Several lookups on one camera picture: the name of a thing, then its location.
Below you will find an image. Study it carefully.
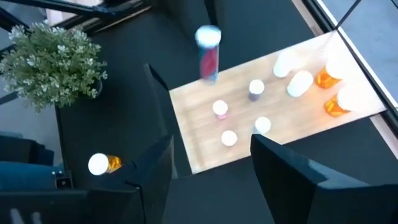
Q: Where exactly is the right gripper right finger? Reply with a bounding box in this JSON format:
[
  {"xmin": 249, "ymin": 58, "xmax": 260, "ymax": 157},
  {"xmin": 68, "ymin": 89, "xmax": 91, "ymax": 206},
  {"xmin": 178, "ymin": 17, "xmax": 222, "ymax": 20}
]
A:
[{"xmin": 250, "ymin": 133, "xmax": 398, "ymax": 224}]

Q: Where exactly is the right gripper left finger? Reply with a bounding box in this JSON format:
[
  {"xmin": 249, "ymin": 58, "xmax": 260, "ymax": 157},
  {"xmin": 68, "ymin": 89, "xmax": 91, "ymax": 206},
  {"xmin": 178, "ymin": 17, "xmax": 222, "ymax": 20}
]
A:
[{"xmin": 88, "ymin": 135, "xmax": 175, "ymax": 224}]

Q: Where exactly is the large amber bottle with capsules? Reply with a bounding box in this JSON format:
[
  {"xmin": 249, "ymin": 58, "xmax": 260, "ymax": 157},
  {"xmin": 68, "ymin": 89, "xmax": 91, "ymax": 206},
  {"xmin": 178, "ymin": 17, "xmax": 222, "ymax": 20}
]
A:
[{"xmin": 88, "ymin": 152, "xmax": 123, "ymax": 177}]

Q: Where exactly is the teal vial white cap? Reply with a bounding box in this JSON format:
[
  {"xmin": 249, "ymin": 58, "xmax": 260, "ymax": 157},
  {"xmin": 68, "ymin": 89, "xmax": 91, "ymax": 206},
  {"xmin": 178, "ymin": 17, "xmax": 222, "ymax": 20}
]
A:
[{"xmin": 254, "ymin": 116, "xmax": 272, "ymax": 135}]

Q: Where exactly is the amber pill bottle white cap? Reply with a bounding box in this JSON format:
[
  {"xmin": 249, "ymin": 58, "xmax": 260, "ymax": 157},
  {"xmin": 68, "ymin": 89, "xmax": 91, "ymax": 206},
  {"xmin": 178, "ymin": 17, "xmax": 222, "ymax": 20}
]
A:
[
  {"xmin": 314, "ymin": 60, "xmax": 345, "ymax": 90},
  {"xmin": 323, "ymin": 86, "xmax": 364, "ymax": 118}
]

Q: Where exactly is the purple vial white cap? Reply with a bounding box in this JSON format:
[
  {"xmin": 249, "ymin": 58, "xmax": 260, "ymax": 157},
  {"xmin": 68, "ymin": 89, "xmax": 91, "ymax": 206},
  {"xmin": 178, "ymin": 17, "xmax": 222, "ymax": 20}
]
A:
[{"xmin": 248, "ymin": 79, "xmax": 266, "ymax": 103}]

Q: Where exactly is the pink vial white cap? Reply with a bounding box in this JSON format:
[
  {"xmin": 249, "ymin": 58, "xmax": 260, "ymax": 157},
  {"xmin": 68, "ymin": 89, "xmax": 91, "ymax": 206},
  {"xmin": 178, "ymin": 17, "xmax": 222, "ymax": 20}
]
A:
[{"xmin": 212, "ymin": 100, "xmax": 229, "ymax": 121}]

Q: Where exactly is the small white plastic bottle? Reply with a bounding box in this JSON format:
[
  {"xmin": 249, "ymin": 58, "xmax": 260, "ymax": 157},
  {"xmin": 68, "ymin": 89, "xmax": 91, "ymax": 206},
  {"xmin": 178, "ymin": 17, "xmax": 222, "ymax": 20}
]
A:
[{"xmin": 272, "ymin": 51, "xmax": 299, "ymax": 78}]

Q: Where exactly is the wooden tray board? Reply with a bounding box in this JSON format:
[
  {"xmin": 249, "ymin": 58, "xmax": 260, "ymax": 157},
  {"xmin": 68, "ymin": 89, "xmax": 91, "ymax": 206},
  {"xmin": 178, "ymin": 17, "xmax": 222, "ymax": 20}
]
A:
[{"xmin": 143, "ymin": 29, "xmax": 398, "ymax": 180}]

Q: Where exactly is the green potted plant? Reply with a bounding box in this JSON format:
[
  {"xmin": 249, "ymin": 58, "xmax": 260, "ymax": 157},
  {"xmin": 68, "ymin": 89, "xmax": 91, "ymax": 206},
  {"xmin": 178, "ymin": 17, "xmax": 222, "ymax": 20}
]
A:
[{"xmin": 0, "ymin": 20, "xmax": 109, "ymax": 113}]

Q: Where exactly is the black table-level camera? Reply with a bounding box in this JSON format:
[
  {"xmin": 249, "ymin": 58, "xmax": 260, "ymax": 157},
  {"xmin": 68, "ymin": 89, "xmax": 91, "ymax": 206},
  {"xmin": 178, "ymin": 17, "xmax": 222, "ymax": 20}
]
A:
[{"xmin": 55, "ymin": 170, "xmax": 73, "ymax": 190}]

